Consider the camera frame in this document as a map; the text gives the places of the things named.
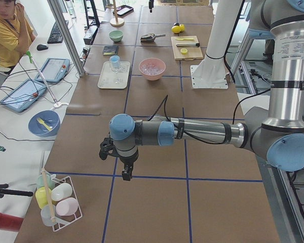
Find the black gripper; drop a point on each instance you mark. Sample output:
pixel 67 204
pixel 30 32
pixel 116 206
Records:
pixel 150 4
pixel 127 161

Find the steel ice scoop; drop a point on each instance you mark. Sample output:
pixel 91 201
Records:
pixel 150 37

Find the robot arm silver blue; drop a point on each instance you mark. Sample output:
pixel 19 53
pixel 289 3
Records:
pixel 275 134

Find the pile of clear ice cubes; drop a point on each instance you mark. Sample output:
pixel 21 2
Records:
pixel 151 69

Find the small blue cup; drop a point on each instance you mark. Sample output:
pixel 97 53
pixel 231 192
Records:
pixel 114 61

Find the yellow lemon lower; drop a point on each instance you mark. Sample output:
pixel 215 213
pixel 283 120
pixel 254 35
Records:
pixel 176 29

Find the yellow lemon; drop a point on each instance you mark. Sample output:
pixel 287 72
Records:
pixel 176 29
pixel 182 27

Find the yellow lemon upper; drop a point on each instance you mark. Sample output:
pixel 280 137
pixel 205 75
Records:
pixel 182 27

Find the wooden stand round base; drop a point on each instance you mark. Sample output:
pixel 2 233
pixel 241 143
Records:
pixel 116 21

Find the green bowl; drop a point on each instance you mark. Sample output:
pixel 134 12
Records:
pixel 116 35

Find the steel muddler black cap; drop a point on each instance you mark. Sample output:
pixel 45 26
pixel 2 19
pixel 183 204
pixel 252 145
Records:
pixel 187 45

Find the lemon half slice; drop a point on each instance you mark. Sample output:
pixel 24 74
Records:
pixel 184 51

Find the pink bowl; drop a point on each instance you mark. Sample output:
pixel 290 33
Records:
pixel 154 61

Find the bamboo cutting board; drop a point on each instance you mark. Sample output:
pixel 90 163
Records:
pixel 193 53

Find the clear wine glass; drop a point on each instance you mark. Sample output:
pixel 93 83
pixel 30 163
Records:
pixel 116 69

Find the cream bear tray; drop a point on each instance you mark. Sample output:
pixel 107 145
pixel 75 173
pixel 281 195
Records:
pixel 107 77

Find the blue bowl with fork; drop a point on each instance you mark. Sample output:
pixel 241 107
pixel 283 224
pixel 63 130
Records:
pixel 44 124

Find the clear rod white stand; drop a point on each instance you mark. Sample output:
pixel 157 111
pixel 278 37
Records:
pixel 57 103

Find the black keyboard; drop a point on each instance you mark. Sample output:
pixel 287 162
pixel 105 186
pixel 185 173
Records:
pixel 55 36

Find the far teach pendant tablet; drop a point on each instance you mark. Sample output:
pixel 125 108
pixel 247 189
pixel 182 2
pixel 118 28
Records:
pixel 55 69

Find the teach pendant tablet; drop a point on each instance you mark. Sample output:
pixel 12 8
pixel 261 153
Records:
pixel 22 97
pixel 55 69

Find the black computer mouse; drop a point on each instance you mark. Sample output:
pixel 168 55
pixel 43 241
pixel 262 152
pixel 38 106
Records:
pixel 42 47

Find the near teach pendant tablet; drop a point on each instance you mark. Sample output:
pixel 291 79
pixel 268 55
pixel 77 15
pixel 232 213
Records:
pixel 22 97

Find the red cylinder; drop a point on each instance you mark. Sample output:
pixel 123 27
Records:
pixel 10 222

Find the person in yellow shirt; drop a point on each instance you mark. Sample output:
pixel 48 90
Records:
pixel 16 34

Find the white chair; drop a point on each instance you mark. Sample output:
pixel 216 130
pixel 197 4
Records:
pixel 258 101

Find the white wire cup rack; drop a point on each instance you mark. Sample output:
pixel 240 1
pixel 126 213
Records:
pixel 57 201

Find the aluminium frame post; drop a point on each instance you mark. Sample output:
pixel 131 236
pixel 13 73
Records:
pixel 58 15

